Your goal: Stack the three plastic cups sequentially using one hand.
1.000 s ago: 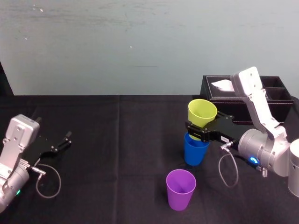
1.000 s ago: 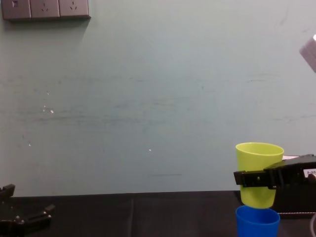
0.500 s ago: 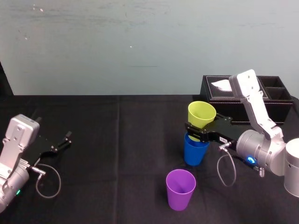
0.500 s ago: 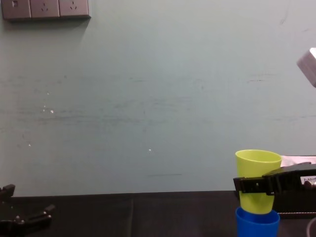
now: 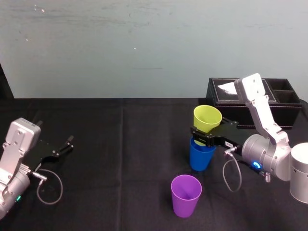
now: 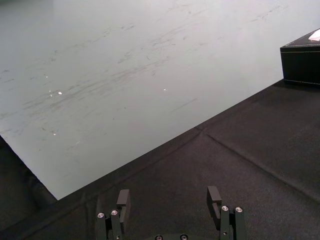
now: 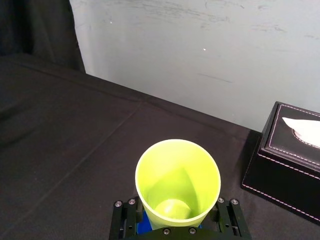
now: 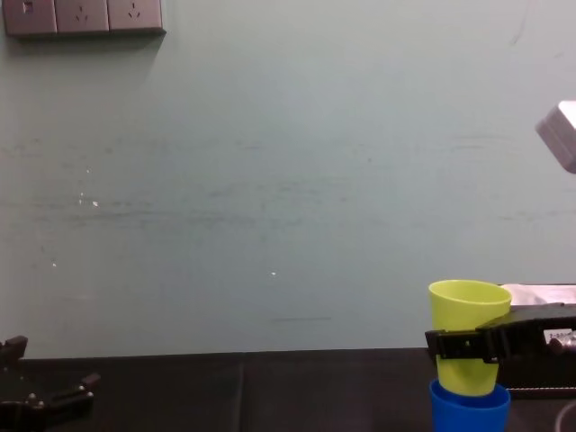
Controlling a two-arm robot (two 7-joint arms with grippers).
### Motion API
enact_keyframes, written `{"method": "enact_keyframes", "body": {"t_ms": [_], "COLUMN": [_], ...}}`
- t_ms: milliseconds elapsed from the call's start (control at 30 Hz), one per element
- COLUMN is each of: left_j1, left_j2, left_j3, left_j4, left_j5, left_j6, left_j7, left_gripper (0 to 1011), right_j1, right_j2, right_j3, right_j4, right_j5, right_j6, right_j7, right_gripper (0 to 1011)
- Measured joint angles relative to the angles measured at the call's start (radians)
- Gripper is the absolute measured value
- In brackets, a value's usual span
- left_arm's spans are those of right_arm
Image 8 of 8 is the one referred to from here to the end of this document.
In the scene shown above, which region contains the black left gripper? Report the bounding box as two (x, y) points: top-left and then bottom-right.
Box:
(0, 335), (102, 432)

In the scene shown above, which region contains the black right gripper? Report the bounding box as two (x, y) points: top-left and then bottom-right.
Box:
(424, 302), (576, 365)

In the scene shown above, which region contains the yellow-green plastic cup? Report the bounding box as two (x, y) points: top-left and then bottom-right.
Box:
(427, 279), (513, 398)

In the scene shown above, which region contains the white tissue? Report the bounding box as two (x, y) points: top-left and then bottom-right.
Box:
(500, 283), (576, 308)

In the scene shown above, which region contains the black tissue box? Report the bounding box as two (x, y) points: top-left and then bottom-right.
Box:
(498, 283), (576, 400)

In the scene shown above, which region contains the blue plastic cup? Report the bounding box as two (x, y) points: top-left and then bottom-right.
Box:
(428, 380), (511, 432)

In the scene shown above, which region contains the black table cloth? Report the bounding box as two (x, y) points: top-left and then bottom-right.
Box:
(0, 345), (576, 432)

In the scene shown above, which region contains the thin grey cable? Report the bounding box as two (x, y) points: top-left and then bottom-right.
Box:
(554, 399), (576, 432)

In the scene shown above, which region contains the grey wall data socket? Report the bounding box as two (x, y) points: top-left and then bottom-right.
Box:
(2, 0), (59, 36)

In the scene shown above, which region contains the grey wall power socket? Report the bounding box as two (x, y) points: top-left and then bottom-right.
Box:
(54, 0), (111, 33)
(107, 0), (165, 32)

